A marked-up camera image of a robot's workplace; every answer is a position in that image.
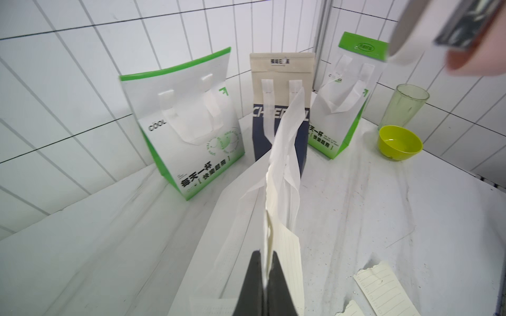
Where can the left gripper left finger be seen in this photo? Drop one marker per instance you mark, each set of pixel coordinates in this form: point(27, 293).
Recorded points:
point(250, 301)

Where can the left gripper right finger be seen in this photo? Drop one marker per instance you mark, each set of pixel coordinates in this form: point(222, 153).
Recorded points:
point(278, 301)

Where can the cream receipt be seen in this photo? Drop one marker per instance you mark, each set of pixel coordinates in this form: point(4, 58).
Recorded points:
point(281, 209)
point(384, 292)
point(352, 309)

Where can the green white bag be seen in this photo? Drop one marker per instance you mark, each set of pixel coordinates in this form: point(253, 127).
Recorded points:
point(188, 120)
point(341, 99)

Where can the lime green bowl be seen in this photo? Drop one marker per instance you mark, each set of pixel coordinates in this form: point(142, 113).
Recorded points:
point(398, 143)

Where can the navy blue beige bag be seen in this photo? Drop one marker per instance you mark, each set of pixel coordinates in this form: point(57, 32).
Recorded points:
point(276, 79)

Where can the clear green plastic cup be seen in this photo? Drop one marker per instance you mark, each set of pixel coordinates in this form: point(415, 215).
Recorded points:
point(406, 102)

